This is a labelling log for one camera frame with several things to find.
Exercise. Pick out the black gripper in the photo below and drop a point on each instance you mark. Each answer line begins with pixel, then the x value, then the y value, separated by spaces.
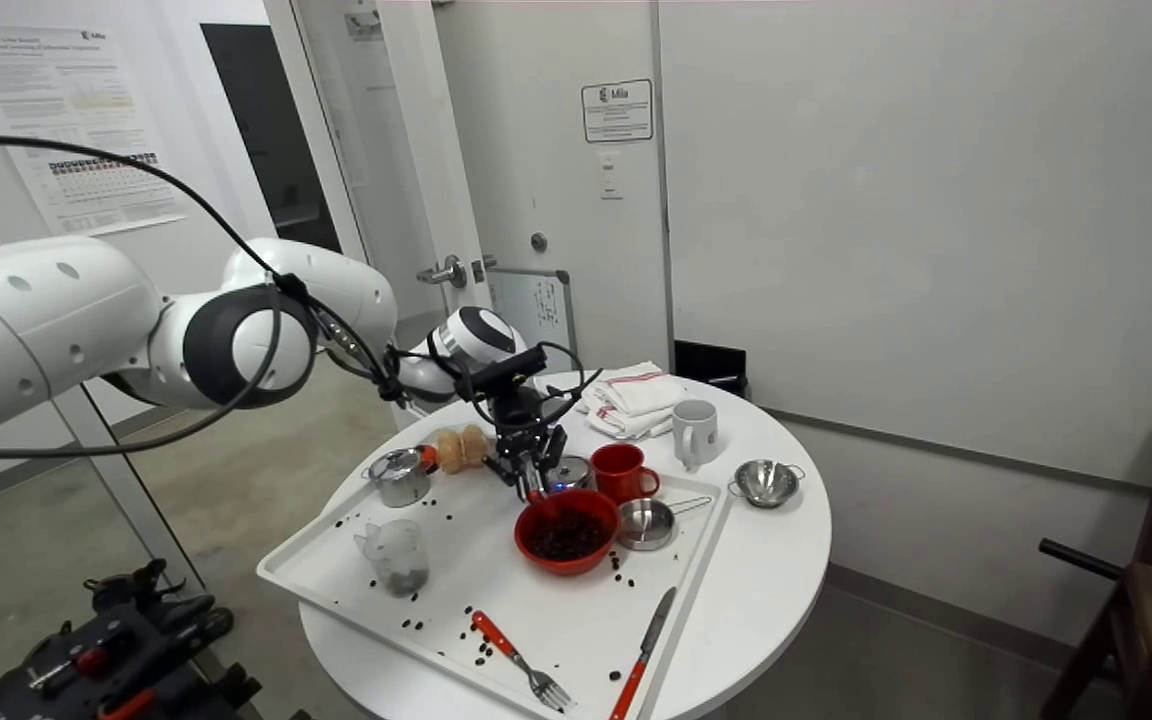
pixel 524 420

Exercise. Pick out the orange bowl with beans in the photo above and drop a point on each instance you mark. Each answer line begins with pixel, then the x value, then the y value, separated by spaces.
pixel 564 533

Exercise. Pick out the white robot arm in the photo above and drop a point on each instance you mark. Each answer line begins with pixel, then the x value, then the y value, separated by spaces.
pixel 83 309

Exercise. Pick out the small steel dish behind bowl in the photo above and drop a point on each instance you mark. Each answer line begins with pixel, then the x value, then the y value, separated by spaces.
pixel 577 474

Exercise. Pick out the small steel bowl by orange bowl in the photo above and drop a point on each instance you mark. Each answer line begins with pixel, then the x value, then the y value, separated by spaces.
pixel 644 527

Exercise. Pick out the small steel bowl on table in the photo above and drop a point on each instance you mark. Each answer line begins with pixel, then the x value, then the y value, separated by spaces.
pixel 767 483

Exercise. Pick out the red mug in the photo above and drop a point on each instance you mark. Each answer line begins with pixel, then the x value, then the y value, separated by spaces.
pixel 622 474

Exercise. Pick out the small orange lid object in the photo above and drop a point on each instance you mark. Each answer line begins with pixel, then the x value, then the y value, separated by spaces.
pixel 430 459

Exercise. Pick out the white red-striped cloth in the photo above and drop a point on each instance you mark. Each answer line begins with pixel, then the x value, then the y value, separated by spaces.
pixel 629 401

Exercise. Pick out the white rectangular tray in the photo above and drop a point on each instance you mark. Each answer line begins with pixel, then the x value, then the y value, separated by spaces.
pixel 581 631

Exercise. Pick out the grey metal mug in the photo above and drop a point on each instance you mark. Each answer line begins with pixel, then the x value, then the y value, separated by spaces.
pixel 694 435

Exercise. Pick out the black box on floor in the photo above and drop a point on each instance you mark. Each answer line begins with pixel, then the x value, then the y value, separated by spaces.
pixel 712 366

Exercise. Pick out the round white table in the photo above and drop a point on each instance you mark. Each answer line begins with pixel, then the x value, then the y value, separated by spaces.
pixel 755 602

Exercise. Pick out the black tool pile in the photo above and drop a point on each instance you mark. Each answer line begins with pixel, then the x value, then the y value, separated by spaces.
pixel 133 656

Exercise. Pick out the dark wooden chair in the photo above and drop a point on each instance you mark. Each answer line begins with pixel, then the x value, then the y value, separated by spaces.
pixel 1138 585

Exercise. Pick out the silver door handle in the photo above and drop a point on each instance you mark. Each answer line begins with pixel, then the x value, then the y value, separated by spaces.
pixel 451 272

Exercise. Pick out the orange-handled fork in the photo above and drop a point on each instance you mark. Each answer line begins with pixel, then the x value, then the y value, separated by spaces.
pixel 538 682

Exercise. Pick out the orange-handled knife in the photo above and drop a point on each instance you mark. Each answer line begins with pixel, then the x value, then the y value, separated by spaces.
pixel 622 707

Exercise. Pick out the wall sign paper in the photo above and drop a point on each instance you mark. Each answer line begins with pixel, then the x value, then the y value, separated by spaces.
pixel 618 113

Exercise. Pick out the white poster on wall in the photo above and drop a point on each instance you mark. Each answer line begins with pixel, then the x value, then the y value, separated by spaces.
pixel 92 140

